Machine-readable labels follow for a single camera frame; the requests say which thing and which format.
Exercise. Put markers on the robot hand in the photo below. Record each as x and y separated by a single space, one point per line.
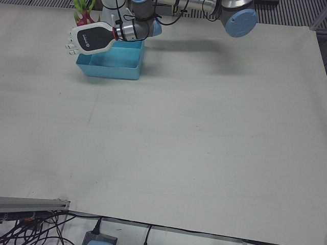
94 38

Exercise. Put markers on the pink dragon fruit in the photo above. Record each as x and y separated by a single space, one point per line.
85 19

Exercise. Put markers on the UR5e robot arm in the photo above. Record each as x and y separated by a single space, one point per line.
138 28

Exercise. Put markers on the white stand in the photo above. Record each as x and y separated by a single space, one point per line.
108 12

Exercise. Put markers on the light blue plastic bin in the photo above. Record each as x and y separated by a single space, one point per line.
110 72

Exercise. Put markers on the aluminium profile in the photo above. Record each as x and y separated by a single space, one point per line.
30 202

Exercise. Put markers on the gray ribbed box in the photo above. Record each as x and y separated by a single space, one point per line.
102 236

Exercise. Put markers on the light blue teach pendant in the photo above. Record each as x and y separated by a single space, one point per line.
99 243

